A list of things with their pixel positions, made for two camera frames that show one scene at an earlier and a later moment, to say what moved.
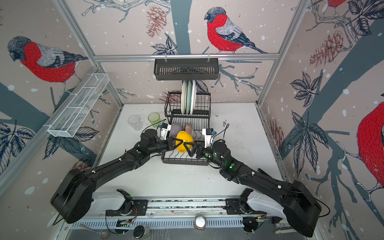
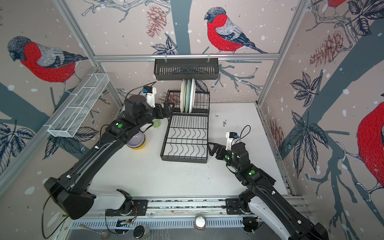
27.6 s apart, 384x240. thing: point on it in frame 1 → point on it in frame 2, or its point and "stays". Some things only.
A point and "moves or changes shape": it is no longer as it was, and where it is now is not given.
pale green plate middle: [189, 97] stays
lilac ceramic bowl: [175, 128] → [137, 141]
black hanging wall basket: [186, 69] stays
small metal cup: [200, 222] stays
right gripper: [198, 147] → [218, 147]
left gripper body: [166, 144] → [158, 112]
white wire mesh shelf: [69, 119] stays
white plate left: [184, 97] stays
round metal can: [142, 232] stays
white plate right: [193, 97] stays
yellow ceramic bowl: [186, 137] moves or changes shape
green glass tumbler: [154, 118] stays
